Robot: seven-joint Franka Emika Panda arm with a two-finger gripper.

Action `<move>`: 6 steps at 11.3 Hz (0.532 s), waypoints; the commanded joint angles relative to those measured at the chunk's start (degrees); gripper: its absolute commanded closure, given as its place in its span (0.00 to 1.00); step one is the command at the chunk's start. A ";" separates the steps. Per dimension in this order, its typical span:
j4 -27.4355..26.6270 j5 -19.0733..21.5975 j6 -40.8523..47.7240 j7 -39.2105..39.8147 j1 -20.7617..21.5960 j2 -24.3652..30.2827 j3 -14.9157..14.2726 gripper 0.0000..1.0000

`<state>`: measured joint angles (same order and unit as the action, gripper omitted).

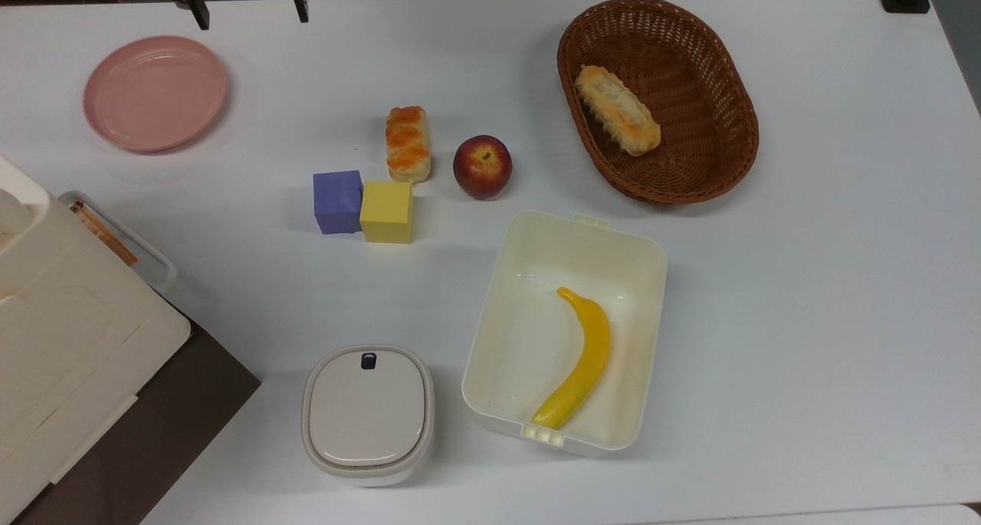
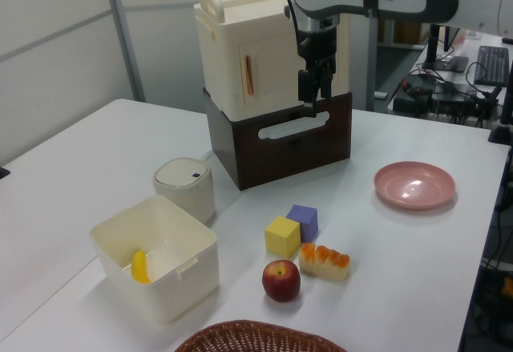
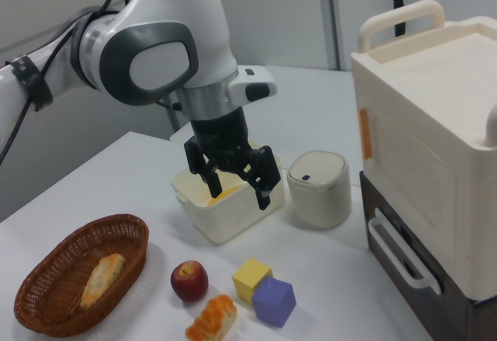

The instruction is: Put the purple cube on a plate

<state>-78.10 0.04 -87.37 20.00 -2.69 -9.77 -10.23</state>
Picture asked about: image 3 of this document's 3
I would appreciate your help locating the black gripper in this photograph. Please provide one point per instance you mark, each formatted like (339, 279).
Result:
(221, 139)

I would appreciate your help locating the purple cube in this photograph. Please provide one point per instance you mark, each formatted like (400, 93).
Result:
(273, 302)

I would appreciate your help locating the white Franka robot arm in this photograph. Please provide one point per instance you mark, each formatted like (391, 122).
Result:
(174, 7)

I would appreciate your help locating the yellow cube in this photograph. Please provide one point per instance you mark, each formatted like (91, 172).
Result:
(250, 275)

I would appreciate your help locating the yellow toy banana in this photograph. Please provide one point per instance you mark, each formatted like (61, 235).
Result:
(226, 194)

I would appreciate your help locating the white plastic container box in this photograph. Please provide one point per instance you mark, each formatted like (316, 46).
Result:
(229, 216)

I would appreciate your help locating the small white lidded bin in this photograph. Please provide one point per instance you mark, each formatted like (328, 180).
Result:
(320, 197)

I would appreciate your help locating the red toy apple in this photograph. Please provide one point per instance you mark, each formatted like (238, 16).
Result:
(189, 280)

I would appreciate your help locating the orange glazed toy bread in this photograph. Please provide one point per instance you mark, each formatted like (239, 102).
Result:
(213, 317)

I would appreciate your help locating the long toy bread roll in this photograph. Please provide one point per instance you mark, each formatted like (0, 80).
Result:
(103, 280)

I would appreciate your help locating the brown wicker basket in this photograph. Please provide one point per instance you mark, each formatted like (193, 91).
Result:
(50, 279)

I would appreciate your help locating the dark brown drawer cabinet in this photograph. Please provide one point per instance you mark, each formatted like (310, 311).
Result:
(446, 310)

